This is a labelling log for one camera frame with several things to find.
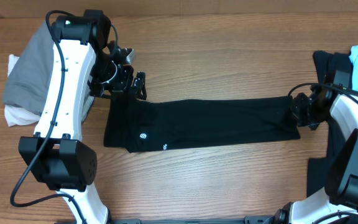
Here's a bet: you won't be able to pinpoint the grey folded trousers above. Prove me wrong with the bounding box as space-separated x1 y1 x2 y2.
2 23 55 116

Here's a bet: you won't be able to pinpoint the black t-shirt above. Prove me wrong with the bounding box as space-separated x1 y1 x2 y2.
103 96 300 152

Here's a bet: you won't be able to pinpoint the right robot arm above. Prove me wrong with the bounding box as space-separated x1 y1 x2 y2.
266 70 358 224

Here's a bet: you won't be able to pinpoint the white folded cloth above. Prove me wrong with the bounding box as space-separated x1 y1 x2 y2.
4 54 40 127

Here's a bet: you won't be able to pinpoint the black garment in pile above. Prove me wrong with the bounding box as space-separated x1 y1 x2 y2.
306 50 353 197

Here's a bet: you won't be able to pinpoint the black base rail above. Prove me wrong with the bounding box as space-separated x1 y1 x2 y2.
54 212 279 224

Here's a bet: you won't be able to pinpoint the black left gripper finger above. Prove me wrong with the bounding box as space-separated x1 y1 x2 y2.
136 72 147 100
129 78 142 96

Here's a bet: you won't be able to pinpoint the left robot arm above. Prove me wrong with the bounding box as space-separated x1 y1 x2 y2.
18 9 147 223

